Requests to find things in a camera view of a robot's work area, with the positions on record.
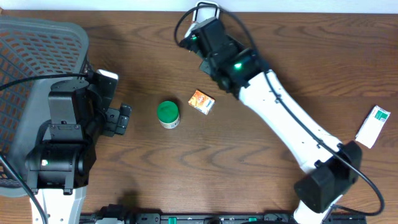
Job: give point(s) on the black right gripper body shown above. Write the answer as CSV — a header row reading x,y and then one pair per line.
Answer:
x,y
208,66

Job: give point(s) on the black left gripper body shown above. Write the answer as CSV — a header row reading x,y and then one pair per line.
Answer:
x,y
114,121

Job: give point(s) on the orange small carton box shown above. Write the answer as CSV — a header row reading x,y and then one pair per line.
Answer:
x,y
201,102

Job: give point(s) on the green lid white jar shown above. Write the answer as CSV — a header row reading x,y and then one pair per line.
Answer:
x,y
168,114

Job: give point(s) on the white blue medicine box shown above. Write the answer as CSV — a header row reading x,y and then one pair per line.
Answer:
x,y
372,126

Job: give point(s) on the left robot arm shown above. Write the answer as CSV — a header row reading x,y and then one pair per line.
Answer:
x,y
58,168

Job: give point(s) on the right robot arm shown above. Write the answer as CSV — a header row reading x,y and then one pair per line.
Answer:
x,y
330,166

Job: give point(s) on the white barcode scanner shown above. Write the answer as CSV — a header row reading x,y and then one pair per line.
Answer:
x,y
210,10

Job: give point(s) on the grey plastic mesh basket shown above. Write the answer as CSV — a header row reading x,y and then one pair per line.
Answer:
x,y
35,54

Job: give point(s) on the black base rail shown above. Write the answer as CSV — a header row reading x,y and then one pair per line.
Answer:
x,y
155,218

